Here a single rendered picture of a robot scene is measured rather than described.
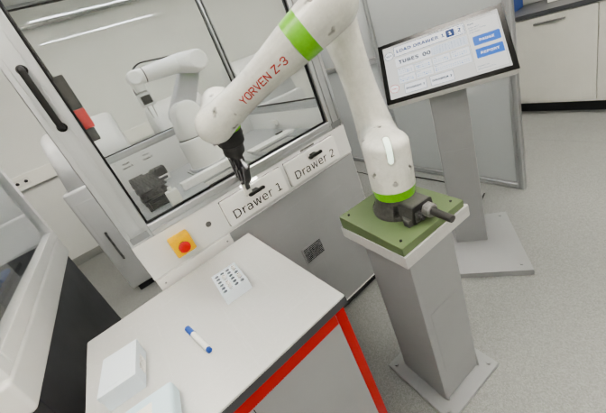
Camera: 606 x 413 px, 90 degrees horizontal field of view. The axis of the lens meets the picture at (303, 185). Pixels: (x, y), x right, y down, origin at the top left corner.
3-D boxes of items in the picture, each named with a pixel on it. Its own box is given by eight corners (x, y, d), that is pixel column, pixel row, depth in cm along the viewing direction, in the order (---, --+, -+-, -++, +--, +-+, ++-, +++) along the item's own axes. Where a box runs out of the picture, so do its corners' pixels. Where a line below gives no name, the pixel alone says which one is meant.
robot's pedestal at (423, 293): (499, 364, 119) (473, 203, 90) (451, 424, 108) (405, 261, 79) (432, 322, 145) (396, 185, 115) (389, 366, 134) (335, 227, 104)
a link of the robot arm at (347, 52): (398, 138, 109) (343, -26, 87) (409, 156, 94) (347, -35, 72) (363, 151, 112) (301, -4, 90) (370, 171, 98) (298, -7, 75)
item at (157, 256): (352, 151, 152) (343, 123, 146) (154, 280, 108) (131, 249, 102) (264, 144, 229) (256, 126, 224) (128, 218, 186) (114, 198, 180)
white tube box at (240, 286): (252, 287, 92) (247, 278, 90) (227, 305, 89) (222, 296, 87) (238, 270, 102) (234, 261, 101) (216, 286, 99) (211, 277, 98)
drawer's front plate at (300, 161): (340, 156, 146) (333, 135, 142) (293, 187, 133) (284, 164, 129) (337, 156, 147) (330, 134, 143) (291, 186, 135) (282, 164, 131)
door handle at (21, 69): (68, 129, 85) (20, 59, 77) (59, 133, 84) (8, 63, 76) (69, 129, 89) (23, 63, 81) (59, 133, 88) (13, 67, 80)
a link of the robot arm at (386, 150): (408, 172, 100) (399, 117, 91) (422, 197, 86) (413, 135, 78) (369, 182, 102) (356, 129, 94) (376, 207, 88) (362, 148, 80)
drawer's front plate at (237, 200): (289, 189, 132) (280, 167, 128) (232, 226, 120) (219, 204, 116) (287, 188, 134) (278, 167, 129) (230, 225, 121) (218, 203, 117)
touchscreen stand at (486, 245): (534, 274, 148) (519, 60, 108) (435, 279, 166) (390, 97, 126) (506, 215, 189) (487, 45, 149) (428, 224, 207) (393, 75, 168)
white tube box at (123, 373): (147, 387, 73) (134, 373, 71) (110, 412, 70) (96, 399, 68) (146, 351, 84) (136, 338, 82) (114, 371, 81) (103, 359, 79)
